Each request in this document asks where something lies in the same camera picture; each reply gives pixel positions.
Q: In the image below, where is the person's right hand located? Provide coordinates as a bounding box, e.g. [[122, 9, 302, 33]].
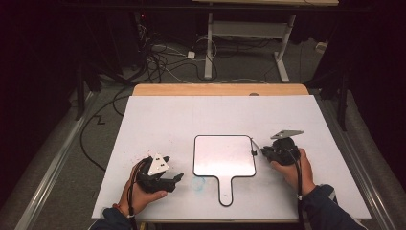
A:
[[270, 148, 316, 196]]

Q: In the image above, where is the white metal desk frame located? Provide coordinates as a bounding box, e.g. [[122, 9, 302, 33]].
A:
[[204, 12, 296, 83]]

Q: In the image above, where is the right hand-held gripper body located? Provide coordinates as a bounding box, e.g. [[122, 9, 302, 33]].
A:
[[270, 128, 305, 167]]

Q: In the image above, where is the hand-held gripper cable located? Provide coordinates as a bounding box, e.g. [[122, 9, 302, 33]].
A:
[[286, 149, 305, 230], [126, 157, 151, 230]]

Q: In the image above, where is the white table cover sheet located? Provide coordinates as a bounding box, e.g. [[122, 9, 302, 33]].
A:
[[91, 95, 372, 221]]

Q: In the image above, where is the white marker pen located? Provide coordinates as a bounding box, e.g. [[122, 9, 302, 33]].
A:
[[249, 137, 264, 151]]

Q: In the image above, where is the wooden table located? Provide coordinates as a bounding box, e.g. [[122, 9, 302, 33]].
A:
[[132, 83, 310, 97]]

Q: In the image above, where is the small whiteboard with handle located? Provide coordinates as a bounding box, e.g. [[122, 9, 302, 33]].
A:
[[192, 134, 259, 207]]

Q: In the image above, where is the right hand-held gripper cable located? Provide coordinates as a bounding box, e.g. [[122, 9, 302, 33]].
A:
[[286, 149, 305, 230]]

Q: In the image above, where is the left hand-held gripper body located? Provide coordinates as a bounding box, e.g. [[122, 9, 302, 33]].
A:
[[135, 153, 176, 194]]

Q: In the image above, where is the tangle of floor cables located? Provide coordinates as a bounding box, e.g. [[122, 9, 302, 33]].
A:
[[133, 22, 221, 84]]

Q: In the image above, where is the person's left hand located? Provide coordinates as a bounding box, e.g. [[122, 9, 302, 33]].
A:
[[118, 162, 169, 217]]

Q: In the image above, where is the aluminium floor rail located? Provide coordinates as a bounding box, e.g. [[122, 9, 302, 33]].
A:
[[319, 95, 396, 230], [12, 92, 100, 230]]

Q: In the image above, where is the long black floor cable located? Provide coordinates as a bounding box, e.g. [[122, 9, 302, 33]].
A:
[[79, 85, 135, 172]]

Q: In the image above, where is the left hand-held gripper cable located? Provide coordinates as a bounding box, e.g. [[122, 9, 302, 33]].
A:
[[126, 157, 151, 230]]

